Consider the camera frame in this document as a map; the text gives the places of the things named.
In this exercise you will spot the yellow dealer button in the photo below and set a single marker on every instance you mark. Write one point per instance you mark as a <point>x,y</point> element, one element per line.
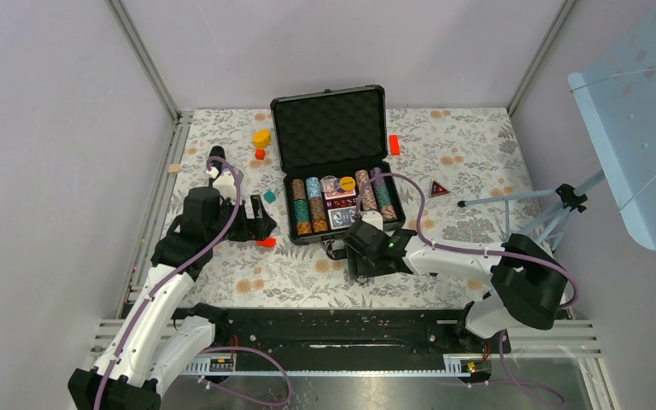
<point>347,184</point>

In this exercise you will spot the floral table mat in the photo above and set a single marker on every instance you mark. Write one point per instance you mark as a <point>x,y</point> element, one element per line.
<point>473,152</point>

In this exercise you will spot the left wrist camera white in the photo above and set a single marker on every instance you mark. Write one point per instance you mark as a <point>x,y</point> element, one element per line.
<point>223,181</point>

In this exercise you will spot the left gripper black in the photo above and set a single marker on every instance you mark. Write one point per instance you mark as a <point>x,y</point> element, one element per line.
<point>257,228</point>

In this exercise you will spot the light blue perforated panel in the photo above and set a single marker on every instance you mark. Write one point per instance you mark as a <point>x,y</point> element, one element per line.
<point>616,96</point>

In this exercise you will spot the red black triangle card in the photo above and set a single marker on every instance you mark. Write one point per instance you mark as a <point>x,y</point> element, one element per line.
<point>437,189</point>

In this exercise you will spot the red block beside case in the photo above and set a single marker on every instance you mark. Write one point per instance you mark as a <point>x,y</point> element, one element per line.
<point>394,145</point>

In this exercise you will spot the clear plastic disc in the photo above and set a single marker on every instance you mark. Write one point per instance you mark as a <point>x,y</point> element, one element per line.
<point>328,186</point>

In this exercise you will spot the red playing card deck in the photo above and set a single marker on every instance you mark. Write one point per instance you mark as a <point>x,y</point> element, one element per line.
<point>342,194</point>

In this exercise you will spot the purple toy microphone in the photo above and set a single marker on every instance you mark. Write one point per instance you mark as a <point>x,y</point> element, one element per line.
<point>236,176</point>

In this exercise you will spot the yellow cylinder block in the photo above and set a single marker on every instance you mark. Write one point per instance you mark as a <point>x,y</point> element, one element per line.
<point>262,138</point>

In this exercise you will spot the teal small cube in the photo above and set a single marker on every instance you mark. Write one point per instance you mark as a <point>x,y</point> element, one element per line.
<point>270,196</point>

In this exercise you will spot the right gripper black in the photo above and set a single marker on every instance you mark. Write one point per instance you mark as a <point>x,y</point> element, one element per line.
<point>357,267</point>

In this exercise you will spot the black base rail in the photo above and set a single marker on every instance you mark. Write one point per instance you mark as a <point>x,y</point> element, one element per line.
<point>348,340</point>

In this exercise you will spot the red rectangular block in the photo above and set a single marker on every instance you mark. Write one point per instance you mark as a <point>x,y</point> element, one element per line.
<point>269,242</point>

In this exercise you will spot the purple chip stack far right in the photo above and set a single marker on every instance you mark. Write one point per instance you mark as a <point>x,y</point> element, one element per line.
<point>382,194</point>

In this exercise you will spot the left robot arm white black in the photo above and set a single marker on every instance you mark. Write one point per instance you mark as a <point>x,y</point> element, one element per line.
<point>136,370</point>

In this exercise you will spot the light blue tripod stand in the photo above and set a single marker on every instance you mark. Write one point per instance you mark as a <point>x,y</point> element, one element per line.
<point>550,225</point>

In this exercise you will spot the brown chip stack far left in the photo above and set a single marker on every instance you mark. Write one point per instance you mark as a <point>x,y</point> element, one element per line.
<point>301,208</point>

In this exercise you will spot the blue playing card deck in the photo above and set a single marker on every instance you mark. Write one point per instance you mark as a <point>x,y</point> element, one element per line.
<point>341,218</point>

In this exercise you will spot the black poker chip case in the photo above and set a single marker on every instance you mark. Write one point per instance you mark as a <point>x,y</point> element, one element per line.
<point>329,133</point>

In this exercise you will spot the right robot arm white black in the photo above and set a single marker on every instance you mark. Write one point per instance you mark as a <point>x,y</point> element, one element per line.
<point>526,285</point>

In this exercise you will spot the black microphone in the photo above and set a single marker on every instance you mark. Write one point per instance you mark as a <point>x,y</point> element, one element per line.
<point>217,156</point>

